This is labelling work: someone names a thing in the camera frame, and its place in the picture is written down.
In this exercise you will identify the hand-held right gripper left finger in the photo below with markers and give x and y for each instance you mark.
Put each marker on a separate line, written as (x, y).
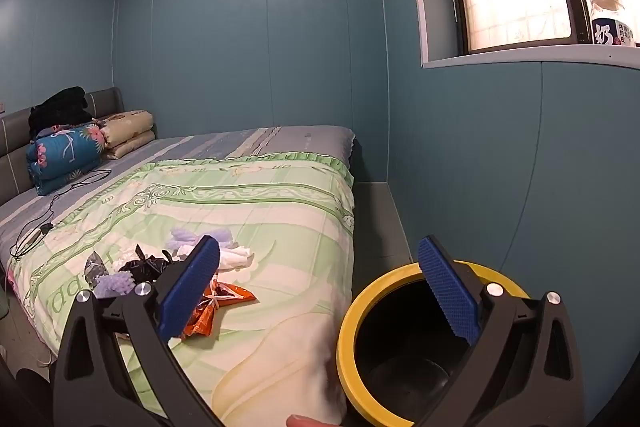
(187, 287)

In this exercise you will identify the clear white plastic bag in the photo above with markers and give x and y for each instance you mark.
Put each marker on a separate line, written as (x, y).
(185, 239)

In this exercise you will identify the purple fluffy cloth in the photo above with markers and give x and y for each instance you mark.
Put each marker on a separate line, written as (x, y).
(115, 284)

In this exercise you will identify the blue floral folded quilt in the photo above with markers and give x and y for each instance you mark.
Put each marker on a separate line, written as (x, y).
(65, 152)

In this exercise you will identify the green patterned blanket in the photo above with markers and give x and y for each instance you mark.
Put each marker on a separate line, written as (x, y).
(260, 217)

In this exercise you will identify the grey padded headboard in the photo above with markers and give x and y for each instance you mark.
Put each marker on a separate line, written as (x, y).
(12, 157)

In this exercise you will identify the orange snack wrapper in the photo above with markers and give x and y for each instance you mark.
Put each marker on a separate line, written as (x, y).
(227, 294)

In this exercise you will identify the silver snack wrapper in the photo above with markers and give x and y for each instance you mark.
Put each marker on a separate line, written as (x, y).
(95, 269)

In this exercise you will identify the yellow-rimmed waste bin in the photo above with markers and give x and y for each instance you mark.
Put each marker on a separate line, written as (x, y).
(350, 357)

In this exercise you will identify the glass jar with label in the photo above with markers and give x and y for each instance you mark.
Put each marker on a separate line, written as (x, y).
(610, 22)

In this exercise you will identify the beige folded quilt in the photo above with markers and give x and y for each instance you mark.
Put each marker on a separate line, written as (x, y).
(130, 129)

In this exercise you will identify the black plastic bag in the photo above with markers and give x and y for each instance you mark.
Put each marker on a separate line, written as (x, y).
(142, 267)

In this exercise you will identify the black charger plug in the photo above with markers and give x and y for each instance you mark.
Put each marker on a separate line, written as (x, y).
(46, 229)

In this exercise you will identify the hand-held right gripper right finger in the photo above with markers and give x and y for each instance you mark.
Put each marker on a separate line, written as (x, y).
(450, 292)

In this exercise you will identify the person's right hand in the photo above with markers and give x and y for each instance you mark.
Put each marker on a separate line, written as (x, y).
(312, 422)

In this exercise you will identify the black clothing pile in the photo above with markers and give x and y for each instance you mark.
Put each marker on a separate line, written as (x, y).
(62, 107)

